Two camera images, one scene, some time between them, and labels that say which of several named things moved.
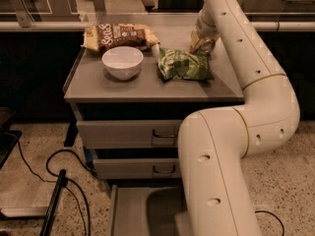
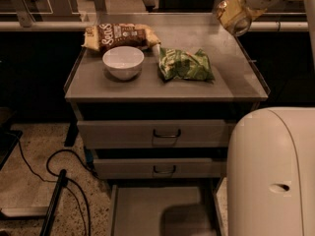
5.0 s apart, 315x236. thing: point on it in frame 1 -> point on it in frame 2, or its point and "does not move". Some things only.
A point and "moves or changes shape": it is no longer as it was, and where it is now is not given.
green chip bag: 184,65 does not move
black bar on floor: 45,230 does not move
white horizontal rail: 178,25 does not move
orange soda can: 207,44 moves or changes shape
